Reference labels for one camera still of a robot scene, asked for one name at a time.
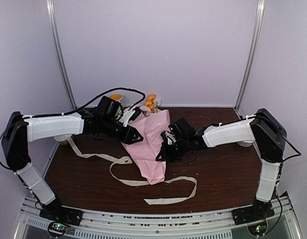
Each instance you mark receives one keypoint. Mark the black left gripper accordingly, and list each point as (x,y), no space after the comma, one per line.
(129,137)

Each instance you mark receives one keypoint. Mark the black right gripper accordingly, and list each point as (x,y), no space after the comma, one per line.
(166,156)

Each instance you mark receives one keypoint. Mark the pink wrapping paper sheet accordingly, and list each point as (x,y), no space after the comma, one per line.
(150,147)

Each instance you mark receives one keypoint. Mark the beige printed ribbon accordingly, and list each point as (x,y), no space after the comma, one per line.
(132,166)

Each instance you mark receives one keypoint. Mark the white patterned mug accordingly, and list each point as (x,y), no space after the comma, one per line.
(118,98)

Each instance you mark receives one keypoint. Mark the white fake flower stem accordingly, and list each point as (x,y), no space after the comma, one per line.
(157,102)

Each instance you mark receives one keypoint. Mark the orange fake flower stem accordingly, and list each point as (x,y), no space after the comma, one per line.
(150,102)

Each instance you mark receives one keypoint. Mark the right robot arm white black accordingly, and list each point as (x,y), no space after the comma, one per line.
(261,129)

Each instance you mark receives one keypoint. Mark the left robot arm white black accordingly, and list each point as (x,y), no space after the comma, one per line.
(27,138)

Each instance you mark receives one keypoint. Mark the white ceramic bowl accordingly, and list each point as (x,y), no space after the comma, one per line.
(62,139)

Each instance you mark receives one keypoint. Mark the white scalloped dish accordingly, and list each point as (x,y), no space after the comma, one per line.
(245,143)

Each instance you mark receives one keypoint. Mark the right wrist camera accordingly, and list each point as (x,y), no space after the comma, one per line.
(168,138)

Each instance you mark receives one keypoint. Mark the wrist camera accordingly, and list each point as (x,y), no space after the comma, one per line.
(168,138)
(129,114)

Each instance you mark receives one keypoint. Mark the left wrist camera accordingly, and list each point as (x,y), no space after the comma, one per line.
(129,114)

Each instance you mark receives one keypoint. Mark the aluminium front rail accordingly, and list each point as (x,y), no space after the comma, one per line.
(204,225)

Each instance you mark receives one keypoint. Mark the right aluminium frame post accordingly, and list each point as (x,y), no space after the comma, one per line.
(259,17)

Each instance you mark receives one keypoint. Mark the aluminium frame post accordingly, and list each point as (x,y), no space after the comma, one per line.
(259,17)
(59,53)

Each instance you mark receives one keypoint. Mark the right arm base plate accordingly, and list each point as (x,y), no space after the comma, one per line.
(251,214)

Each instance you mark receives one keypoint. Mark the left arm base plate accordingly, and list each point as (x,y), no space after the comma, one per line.
(66,216)

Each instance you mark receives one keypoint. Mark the left aluminium frame post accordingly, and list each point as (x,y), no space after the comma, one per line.
(59,53)

